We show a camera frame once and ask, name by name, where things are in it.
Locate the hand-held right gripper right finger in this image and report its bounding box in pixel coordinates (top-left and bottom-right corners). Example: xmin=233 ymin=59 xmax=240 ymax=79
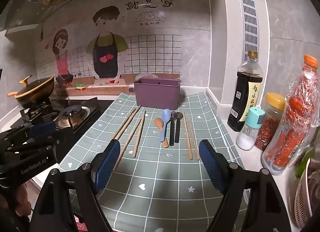
xmin=198 ymin=139 xmax=292 ymax=232

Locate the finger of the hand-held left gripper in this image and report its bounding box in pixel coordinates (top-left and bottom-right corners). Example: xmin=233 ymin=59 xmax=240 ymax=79
xmin=5 ymin=138 xmax=55 ymax=156
xmin=10 ymin=120 xmax=57 ymax=138

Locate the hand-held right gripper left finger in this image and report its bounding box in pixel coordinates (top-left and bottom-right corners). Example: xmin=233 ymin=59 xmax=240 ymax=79
xmin=30 ymin=139 xmax=121 ymax=232

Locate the wooden chopstick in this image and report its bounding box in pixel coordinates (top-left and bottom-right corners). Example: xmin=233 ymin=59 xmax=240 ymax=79
xmin=187 ymin=121 xmax=200 ymax=161
xmin=113 ymin=119 xmax=142 ymax=172
xmin=183 ymin=111 xmax=192 ymax=161
xmin=132 ymin=111 xmax=147 ymax=158
xmin=112 ymin=108 xmax=137 ymax=140
xmin=115 ymin=106 xmax=142 ymax=145

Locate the grey spoon with black handle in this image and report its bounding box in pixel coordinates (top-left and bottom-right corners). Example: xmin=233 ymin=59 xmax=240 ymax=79
xmin=169 ymin=111 xmax=177 ymax=146

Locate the orange wooden spoon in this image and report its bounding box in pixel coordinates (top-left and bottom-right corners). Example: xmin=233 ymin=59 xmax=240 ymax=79
xmin=154 ymin=118 xmax=169 ymax=148

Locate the blue plastic spoon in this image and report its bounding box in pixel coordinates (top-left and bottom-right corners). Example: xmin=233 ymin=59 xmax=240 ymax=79
xmin=159 ymin=109 xmax=172 ymax=143

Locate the purple utensil holder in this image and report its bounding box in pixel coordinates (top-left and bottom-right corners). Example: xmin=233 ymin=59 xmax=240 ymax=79
xmin=134 ymin=77 xmax=182 ymax=110

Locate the person's left hand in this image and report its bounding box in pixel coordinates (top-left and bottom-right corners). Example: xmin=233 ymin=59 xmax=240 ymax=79
xmin=0 ymin=184 xmax=32 ymax=220

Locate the black wok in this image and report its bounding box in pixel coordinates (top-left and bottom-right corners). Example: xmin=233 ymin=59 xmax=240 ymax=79
xmin=7 ymin=89 xmax=55 ymax=108

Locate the black wok lid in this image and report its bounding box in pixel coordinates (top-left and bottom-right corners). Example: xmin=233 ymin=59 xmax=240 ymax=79
xmin=14 ymin=75 xmax=54 ymax=97

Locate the salt shaker with teal cap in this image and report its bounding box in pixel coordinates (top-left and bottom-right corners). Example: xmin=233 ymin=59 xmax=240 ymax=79
xmin=236 ymin=107 xmax=265 ymax=150

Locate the black gas stove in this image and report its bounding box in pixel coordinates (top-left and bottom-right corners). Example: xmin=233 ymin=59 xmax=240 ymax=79
xmin=19 ymin=97 xmax=102 ymax=132

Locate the green checkered mat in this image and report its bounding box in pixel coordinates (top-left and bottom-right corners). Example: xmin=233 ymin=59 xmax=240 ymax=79
xmin=59 ymin=92 xmax=248 ymax=232

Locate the chili flake jar yellow lid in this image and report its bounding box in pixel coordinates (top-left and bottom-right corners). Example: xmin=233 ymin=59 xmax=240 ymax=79
xmin=254 ymin=92 xmax=286 ymax=151

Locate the soy sauce bottle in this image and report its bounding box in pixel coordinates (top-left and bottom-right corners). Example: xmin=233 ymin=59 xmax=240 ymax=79
xmin=227 ymin=50 xmax=263 ymax=132

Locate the chili bottle with orange cap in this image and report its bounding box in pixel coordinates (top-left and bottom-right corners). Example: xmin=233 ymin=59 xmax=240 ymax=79
xmin=261 ymin=55 xmax=319 ymax=175

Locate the green vegetable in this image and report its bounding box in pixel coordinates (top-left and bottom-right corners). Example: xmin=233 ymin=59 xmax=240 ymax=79
xmin=295 ymin=147 xmax=315 ymax=180

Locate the white colander basket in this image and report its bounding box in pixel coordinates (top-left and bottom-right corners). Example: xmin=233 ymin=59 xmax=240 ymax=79
xmin=294 ymin=157 xmax=320 ymax=227

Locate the white vent grille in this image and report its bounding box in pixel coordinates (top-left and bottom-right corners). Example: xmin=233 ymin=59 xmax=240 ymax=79
xmin=237 ymin=0 xmax=263 ymax=58

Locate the wall poster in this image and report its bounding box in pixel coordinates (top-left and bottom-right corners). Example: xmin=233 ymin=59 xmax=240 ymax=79
xmin=37 ymin=0 xmax=210 ymax=93

